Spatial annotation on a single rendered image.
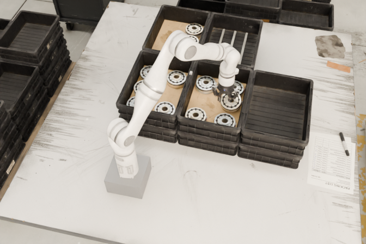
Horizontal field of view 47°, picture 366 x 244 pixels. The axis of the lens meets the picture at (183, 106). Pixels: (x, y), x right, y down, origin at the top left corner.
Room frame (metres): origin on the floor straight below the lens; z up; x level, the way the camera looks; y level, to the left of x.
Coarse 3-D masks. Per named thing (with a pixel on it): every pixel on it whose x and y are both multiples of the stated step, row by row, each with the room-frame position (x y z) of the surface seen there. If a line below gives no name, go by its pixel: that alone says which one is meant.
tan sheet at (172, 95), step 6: (144, 66) 1.61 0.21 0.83; (168, 72) 1.56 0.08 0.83; (138, 78) 1.52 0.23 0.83; (168, 90) 1.43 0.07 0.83; (174, 90) 1.43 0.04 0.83; (180, 90) 1.43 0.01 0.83; (132, 96) 1.39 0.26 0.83; (162, 96) 1.39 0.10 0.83; (168, 96) 1.39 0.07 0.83; (174, 96) 1.39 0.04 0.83; (174, 102) 1.35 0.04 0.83
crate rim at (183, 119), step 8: (216, 64) 1.52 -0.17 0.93; (248, 80) 1.41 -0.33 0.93; (248, 88) 1.35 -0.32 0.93; (184, 96) 1.31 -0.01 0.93; (184, 120) 1.17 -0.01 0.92; (192, 120) 1.16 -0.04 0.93; (200, 120) 1.16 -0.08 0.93; (240, 120) 1.16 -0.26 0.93; (216, 128) 1.13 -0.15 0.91; (224, 128) 1.12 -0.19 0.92; (232, 128) 1.11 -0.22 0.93; (240, 128) 1.11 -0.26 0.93
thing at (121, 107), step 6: (138, 54) 1.59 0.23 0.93; (138, 60) 1.55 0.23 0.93; (192, 60) 1.55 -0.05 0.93; (192, 66) 1.50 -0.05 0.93; (132, 72) 1.46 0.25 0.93; (186, 78) 1.42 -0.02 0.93; (126, 84) 1.38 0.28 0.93; (186, 84) 1.38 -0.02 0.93; (120, 96) 1.31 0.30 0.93; (180, 96) 1.30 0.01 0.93; (180, 102) 1.27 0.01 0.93; (120, 108) 1.24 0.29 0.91; (126, 108) 1.24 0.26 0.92; (132, 108) 1.23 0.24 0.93; (150, 114) 1.21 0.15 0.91; (156, 114) 1.20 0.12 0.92; (162, 114) 1.19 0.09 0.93; (168, 114) 1.19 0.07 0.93; (174, 114) 1.19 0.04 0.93
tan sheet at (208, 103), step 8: (216, 80) 1.50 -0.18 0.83; (192, 96) 1.39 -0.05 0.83; (200, 96) 1.39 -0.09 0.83; (208, 96) 1.39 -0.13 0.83; (216, 96) 1.39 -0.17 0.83; (192, 104) 1.34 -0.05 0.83; (200, 104) 1.34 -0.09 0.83; (208, 104) 1.34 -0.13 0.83; (216, 104) 1.34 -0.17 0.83; (208, 112) 1.29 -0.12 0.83; (216, 112) 1.29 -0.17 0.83; (224, 112) 1.29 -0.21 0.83; (232, 112) 1.29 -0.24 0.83; (208, 120) 1.24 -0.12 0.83
